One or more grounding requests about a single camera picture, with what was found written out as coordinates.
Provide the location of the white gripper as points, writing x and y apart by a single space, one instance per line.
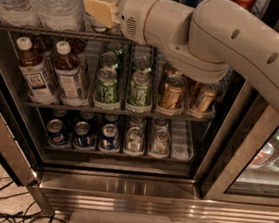
133 12

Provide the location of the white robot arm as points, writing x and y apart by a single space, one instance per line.
202 42

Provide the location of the rear left green can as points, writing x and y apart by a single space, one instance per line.
109 60

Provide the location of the green can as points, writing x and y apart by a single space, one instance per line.
140 89
109 60
142 63
107 86

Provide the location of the rear right green can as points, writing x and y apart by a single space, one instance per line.
142 63

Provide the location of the front left green can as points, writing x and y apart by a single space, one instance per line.
107 86

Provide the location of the front right green can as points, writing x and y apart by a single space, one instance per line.
140 89

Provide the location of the front left gold can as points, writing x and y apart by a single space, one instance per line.
173 91

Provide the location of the gold can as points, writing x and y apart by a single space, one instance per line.
205 96
173 91

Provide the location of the steel fridge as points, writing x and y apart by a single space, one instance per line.
69 178

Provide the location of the front right gold can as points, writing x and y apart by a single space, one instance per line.
205 96

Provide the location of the right blue pepsi can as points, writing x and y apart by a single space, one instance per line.
109 138

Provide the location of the blue pepsi can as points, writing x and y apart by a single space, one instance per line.
57 132
83 135
109 138

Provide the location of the left blue pepsi can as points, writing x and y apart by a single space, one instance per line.
57 132

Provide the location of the middle blue pepsi can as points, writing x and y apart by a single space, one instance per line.
83 135

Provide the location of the left silver can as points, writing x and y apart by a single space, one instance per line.
134 141

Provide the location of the silver can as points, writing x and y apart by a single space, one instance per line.
160 143
134 141

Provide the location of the right silver can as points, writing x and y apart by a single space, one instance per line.
160 143

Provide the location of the open fridge door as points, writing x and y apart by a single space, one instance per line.
2 134

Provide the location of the glass right fridge door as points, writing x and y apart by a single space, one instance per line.
246 169

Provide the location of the right iced tea bottle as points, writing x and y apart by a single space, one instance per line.
71 76

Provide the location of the iced tea bottle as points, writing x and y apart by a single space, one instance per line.
37 73
71 76

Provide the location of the left iced tea bottle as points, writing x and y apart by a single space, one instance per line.
37 73

